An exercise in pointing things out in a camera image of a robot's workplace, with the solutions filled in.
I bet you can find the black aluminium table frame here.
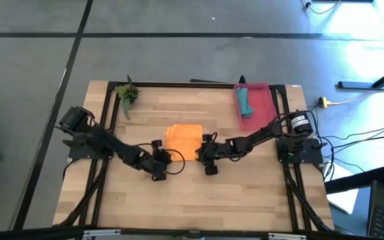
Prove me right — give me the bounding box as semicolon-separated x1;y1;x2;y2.
57;79;335;234

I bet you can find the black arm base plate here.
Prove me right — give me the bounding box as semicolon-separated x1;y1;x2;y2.
275;137;324;164
63;133;117;160

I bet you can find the white paper sheet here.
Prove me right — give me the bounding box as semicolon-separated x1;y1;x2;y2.
323;161;359;215

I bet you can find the pink tray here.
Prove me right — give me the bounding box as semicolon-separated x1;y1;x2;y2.
233;82;279;131

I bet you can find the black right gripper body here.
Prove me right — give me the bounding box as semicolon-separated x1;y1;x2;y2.
197;141;228;166

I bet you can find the black desk crossbar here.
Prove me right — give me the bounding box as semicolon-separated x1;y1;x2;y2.
325;165;384;195

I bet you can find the blue microfiber towel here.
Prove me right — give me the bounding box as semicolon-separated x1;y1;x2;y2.
234;87;255;118

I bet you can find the black desk leg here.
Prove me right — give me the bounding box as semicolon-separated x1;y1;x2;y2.
337;61;384;91

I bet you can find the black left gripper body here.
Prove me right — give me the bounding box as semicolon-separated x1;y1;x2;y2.
141;148;173;174

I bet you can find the potted green succulent plant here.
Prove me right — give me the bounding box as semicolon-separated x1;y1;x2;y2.
116;84;142;121

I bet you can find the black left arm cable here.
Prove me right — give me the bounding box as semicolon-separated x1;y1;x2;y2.
135;142;187;176

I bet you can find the orange microfiber towel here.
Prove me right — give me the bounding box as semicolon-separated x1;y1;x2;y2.
165;123;203;163

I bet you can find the silver frame bracket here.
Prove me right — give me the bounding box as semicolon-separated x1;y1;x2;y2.
267;232;308;240
82;229;122;238

